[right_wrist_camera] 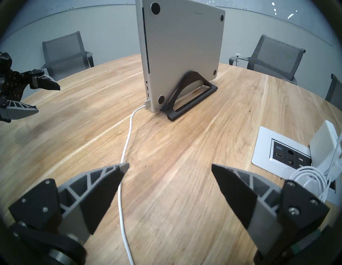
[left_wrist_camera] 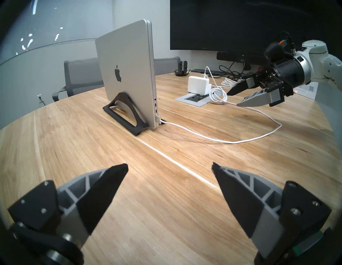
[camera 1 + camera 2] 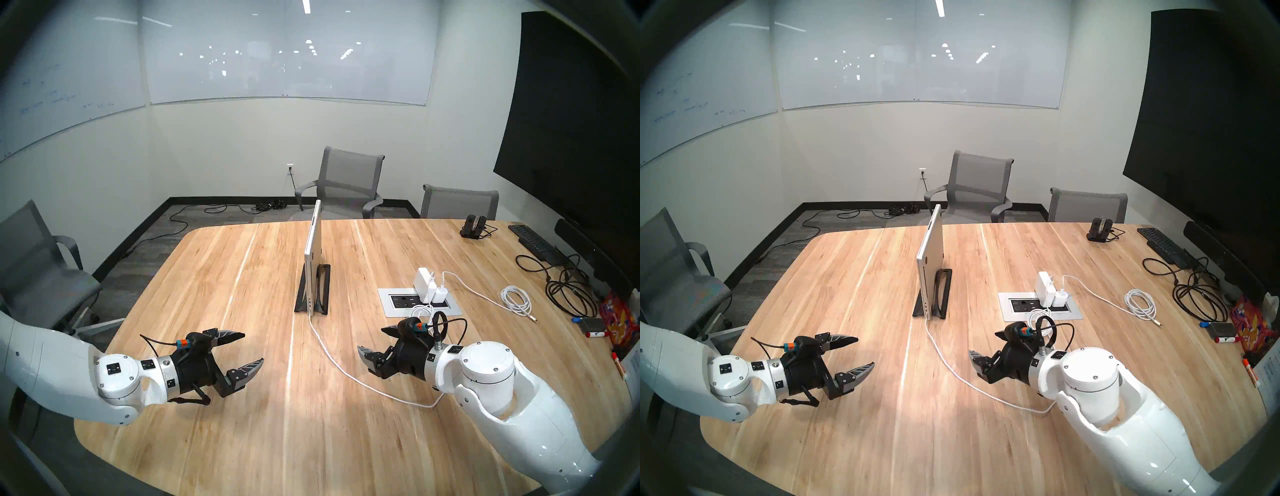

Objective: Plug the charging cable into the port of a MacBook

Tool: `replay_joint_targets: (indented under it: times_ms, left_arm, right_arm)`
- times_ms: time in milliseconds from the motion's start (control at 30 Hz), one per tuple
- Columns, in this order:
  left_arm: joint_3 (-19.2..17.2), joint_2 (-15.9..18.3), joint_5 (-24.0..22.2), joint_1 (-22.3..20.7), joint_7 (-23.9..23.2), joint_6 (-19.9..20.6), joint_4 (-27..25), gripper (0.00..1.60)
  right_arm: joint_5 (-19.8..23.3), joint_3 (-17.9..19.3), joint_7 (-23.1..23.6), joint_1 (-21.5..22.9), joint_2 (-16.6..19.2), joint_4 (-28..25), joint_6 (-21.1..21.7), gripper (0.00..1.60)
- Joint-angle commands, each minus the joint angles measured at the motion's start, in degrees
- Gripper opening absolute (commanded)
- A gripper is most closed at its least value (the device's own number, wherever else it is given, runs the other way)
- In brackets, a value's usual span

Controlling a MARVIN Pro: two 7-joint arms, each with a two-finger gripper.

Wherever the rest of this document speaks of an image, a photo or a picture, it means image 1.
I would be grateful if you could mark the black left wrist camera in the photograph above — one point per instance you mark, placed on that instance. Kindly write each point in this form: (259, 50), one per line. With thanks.
(5, 61)

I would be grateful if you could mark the grey mesh office chair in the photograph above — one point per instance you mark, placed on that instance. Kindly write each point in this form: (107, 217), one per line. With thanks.
(335, 93)
(275, 57)
(64, 53)

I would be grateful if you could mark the silver table power outlet box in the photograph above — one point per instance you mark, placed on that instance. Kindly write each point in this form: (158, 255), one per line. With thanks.
(263, 144)

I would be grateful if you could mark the large white power adapter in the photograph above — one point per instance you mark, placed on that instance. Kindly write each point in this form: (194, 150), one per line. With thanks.
(323, 147)

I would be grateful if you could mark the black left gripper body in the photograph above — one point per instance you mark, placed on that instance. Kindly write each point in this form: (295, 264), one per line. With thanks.
(13, 85)

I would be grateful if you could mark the black vertical laptop stand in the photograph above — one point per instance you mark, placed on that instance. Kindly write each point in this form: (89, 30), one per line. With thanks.
(192, 102)

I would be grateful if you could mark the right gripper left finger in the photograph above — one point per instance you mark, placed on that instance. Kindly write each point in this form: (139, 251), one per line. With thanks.
(93, 197)

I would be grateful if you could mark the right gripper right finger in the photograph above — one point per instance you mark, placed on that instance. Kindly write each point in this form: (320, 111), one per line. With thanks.
(253, 208)

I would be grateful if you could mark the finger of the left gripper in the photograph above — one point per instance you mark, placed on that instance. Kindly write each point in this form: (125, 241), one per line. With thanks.
(16, 110)
(44, 81)

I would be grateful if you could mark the silver MacBook laptop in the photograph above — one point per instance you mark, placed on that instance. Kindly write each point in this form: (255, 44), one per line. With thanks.
(181, 48)

